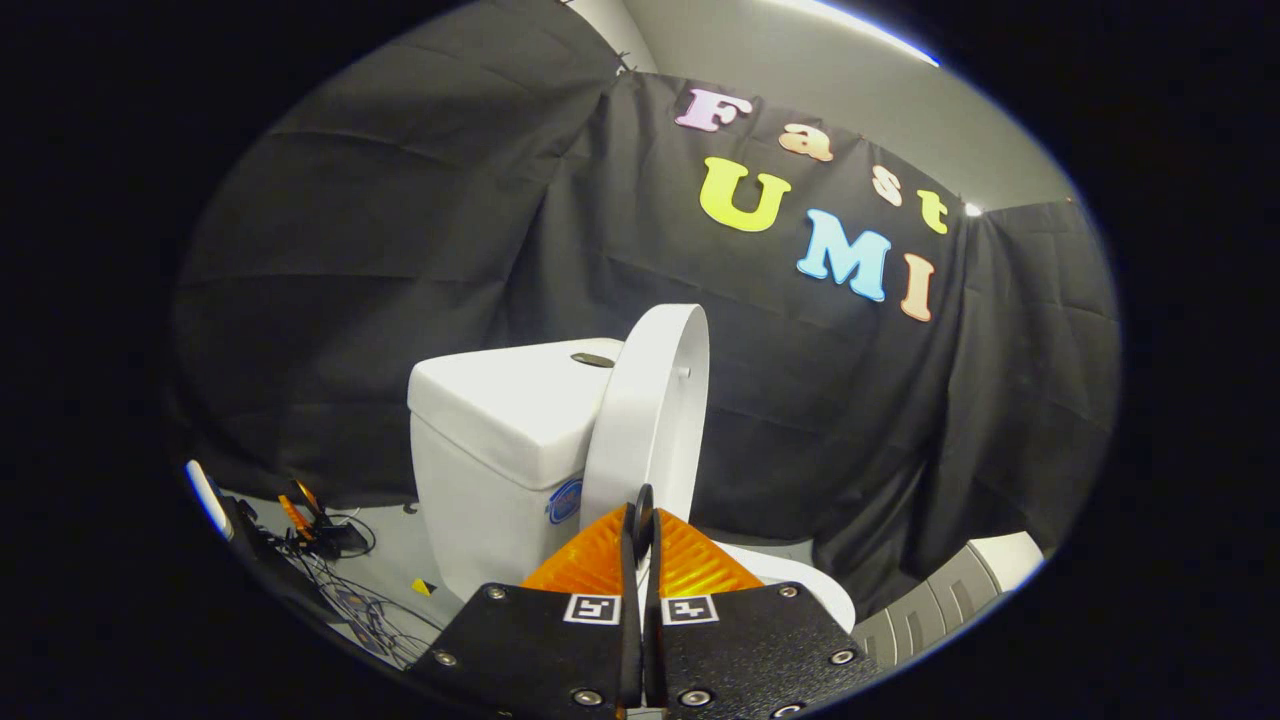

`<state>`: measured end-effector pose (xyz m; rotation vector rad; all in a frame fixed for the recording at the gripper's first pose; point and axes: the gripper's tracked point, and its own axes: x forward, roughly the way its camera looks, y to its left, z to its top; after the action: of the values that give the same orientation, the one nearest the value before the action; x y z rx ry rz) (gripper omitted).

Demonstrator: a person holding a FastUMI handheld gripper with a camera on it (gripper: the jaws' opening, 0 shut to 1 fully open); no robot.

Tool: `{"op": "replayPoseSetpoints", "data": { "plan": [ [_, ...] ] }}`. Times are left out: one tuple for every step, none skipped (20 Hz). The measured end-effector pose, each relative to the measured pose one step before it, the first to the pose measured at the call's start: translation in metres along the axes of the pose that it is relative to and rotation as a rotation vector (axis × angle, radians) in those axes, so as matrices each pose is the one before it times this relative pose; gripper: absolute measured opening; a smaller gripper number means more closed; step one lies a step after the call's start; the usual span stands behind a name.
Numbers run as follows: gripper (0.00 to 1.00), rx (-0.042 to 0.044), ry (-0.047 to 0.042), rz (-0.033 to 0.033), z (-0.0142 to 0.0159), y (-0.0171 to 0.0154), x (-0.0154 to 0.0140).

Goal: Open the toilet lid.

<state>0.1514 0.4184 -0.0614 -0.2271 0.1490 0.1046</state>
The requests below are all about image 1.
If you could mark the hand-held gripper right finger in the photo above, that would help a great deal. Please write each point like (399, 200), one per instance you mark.
(740, 650)

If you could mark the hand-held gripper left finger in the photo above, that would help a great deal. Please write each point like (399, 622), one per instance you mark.
(560, 650)

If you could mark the white toilet lid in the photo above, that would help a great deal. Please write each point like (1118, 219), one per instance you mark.
(640, 420)

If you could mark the white ceramic toilet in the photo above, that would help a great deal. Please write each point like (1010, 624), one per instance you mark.
(490, 470)

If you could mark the small yellow floor piece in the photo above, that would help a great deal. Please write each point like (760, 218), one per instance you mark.
(423, 587)

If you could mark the chrome flush button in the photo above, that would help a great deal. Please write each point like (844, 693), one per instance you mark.
(592, 360)

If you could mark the white handheld device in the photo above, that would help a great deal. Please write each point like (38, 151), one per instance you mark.
(208, 497)

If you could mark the black backdrop cloth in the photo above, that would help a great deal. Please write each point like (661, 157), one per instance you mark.
(400, 220)

